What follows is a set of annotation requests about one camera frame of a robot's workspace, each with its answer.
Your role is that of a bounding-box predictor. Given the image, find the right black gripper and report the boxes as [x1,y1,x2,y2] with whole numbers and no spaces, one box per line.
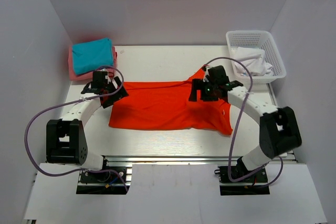
[189,79,219,102]

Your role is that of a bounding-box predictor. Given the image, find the orange polo shirt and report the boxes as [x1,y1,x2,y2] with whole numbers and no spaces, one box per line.
[109,70,233,135]

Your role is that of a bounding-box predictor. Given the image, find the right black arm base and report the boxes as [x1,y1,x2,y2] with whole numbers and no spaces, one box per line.
[214,158,270,196]

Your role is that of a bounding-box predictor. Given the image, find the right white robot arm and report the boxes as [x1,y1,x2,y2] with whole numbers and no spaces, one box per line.
[188,66,302,182]

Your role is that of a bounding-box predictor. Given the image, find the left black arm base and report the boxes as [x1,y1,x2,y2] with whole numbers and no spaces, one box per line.
[76,157,132,195]

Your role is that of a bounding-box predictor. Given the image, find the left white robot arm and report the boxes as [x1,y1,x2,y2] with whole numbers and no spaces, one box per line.
[46,70,128,182]

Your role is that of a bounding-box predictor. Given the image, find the folded pink t-shirt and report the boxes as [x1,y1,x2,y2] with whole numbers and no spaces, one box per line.
[68,46,117,81]

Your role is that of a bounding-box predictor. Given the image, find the folded teal t-shirt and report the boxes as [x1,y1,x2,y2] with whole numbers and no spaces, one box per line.
[71,38,114,75]

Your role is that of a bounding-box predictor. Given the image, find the crumpled white t-shirt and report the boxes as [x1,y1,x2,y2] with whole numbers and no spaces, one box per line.
[233,47,274,77]

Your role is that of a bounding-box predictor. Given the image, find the white plastic basket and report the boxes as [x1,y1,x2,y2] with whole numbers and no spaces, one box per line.
[226,30,287,84]

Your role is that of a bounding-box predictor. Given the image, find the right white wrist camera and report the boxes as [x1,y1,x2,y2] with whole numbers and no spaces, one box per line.
[202,65,211,82]

